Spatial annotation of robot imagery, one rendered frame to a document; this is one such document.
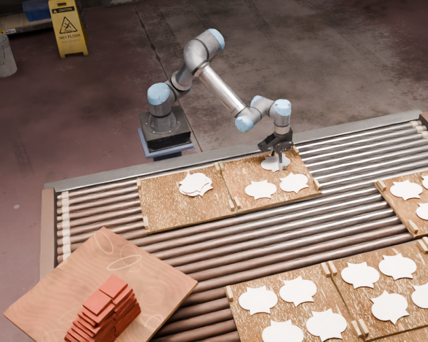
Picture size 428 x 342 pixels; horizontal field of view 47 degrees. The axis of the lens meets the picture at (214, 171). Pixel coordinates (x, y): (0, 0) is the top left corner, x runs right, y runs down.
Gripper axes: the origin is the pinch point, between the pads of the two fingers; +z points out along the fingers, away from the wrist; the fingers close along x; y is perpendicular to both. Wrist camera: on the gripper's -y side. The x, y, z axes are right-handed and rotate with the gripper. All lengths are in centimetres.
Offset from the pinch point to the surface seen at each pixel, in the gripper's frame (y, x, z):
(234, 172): -21.0, 0.8, 0.7
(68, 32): -105, 343, 68
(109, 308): -86, -77, -25
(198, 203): -43.0, -14.7, 0.9
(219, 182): -30.2, -3.9, 0.8
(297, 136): 19.7, 19.7, 2.5
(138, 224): -72, -18, 3
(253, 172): -12.3, -2.6, 0.7
